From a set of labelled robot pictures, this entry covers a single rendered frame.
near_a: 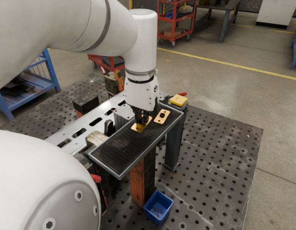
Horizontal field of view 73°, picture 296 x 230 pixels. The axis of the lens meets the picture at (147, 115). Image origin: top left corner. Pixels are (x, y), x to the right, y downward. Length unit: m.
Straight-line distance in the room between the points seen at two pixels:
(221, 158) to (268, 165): 1.13
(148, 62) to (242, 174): 0.93
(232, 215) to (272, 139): 1.68
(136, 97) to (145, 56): 0.14
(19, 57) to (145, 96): 0.42
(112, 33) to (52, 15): 0.11
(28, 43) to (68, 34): 0.05
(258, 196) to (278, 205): 0.16
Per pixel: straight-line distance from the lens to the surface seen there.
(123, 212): 1.06
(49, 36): 0.20
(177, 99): 0.88
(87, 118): 1.06
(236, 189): 1.21
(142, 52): 0.49
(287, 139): 2.78
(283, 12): 6.86
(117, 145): 0.68
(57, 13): 0.20
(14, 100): 3.11
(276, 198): 2.19
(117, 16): 0.30
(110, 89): 1.31
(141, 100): 0.58
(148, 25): 0.48
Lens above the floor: 1.66
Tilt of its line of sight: 40 degrees down
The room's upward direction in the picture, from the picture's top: straight up
